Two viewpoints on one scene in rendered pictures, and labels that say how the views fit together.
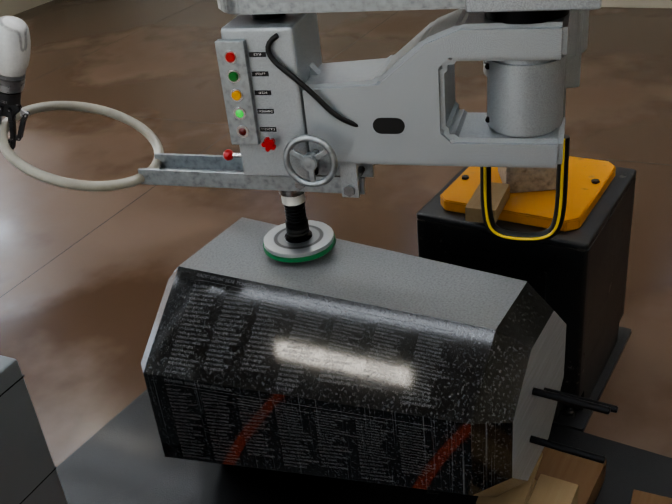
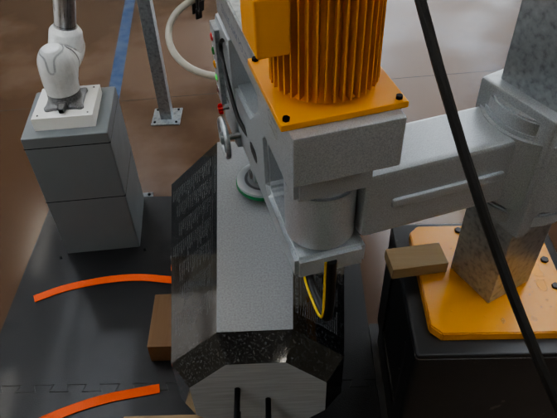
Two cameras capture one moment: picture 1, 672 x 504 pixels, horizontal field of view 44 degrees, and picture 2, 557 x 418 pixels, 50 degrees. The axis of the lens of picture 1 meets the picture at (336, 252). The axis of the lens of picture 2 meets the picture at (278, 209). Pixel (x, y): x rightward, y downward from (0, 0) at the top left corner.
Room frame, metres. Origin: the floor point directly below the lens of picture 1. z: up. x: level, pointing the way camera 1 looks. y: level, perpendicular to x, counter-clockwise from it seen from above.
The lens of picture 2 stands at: (1.31, -1.41, 2.42)
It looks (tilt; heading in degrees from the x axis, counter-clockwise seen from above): 44 degrees down; 57
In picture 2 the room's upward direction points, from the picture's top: 2 degrees counter-clockwise
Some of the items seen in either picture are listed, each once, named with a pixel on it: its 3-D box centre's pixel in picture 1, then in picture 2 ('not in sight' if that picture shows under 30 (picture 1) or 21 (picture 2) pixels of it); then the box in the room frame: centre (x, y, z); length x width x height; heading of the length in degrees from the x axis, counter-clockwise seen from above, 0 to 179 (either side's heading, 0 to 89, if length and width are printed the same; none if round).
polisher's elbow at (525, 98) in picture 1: (524, 88); (320, 201); (2.02, -0.52, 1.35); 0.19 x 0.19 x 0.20
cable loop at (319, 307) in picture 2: (523, 191); (317, 271); (2.01, -0.52, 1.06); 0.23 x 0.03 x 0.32; 72
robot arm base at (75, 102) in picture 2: not in sight; (64, 97); (1.78, 1.14, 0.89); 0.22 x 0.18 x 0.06; 62
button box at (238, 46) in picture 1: (238, 93); (220, 63); (2.14, 0.21, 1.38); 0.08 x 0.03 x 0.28; 72
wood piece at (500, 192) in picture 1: (487, 202); (415, 260); (2.46, -0.52, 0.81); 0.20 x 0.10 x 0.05; 154
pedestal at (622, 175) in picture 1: (526, 279); (466, 339); (2.64, -0.70, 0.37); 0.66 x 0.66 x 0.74; 56
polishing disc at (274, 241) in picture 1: (298, 238); (263, 178); (2.22, 0.11, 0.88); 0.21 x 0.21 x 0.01
